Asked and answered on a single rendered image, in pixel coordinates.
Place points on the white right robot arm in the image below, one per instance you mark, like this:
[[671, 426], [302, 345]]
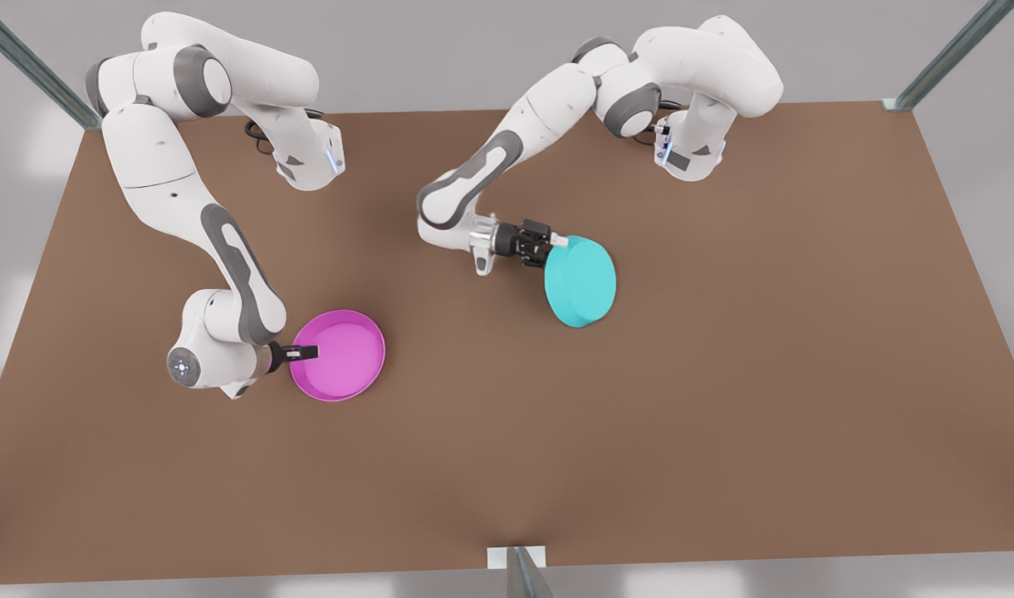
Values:
[[154, 158]]

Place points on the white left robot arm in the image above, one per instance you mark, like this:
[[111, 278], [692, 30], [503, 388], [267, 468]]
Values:
[[556, 91]]

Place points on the silver frame post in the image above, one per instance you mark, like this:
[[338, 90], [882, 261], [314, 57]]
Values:
[[951, 54], [33, 65], [523, 571]]

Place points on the blue plate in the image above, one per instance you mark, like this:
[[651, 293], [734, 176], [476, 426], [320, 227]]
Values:
[[580, 281]]

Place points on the pink plate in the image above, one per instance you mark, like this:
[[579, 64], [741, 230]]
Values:
[[340, 355]]

